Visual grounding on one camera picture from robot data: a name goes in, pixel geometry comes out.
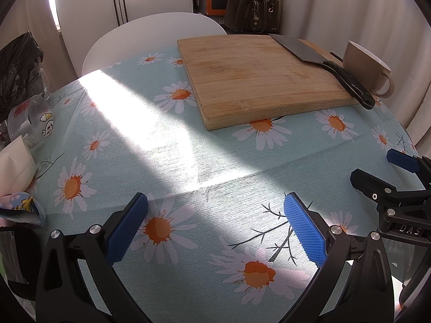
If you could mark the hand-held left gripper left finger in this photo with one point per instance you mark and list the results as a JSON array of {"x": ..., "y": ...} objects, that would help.
[{"x": 126, "y": 228}]

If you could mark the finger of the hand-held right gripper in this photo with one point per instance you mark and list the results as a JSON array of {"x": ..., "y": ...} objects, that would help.
[
  {"x": 400, "y": 158},
  {"x": 365, "y": 180}
]

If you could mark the wooden cutting board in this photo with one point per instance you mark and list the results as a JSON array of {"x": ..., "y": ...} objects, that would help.
[{"x": 252, "y": 80}]

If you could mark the colourful printed paper carton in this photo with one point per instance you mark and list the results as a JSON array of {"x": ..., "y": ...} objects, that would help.
[{"x": 23, "y": 208}]

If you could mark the white curtain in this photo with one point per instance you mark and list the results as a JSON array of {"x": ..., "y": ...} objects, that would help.
[{"x": 370, "y": 6}]

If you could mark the brown handbag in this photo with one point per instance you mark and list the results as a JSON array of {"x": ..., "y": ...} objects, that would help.
[{"x": 239, "y": 13}]

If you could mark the waste bin with black bag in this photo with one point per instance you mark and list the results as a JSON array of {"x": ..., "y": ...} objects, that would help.
[{"x": 16, "y": 67}]

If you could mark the white chair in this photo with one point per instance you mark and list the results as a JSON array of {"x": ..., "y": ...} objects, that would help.
[{"x": 151, "y": 33}]

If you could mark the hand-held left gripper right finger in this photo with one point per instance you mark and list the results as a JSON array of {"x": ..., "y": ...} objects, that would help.
[{"x": 304, "y": 228}]

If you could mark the beige mug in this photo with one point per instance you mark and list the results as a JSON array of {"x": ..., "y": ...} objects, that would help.
[{"x": 357, "y": 70}]

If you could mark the daisy print tablecloth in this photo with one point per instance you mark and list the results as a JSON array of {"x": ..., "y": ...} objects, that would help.
[{"x": 151, "y": 141}]

